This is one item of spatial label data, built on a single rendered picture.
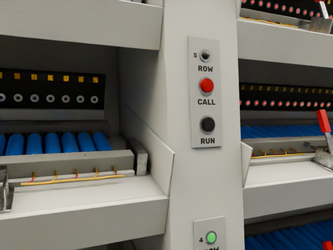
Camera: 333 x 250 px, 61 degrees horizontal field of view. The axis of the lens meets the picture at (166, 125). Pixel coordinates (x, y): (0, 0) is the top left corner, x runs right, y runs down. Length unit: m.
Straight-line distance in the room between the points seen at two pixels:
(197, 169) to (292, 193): 0.15
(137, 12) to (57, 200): 0.20
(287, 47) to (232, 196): 0.21
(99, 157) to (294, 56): 0.29
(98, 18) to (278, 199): 0.30
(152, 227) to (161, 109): 0.13
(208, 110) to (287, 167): 0.17
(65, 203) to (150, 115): 0.14
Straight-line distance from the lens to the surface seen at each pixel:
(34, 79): 0.43
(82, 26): 0.30
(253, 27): 0.39
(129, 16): 0.31
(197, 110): 0.31
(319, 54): 0.48
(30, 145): 0.37
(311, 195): 0.45
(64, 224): 0.29
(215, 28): 0.35
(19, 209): 0.29
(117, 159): 0.33
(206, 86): 0.32
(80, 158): 0.32
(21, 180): 0.32
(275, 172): 0.42
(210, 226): 0.34
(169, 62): 0.31
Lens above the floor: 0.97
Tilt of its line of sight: 2 degrees up
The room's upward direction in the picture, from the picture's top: 2 degrees counter-clockwise
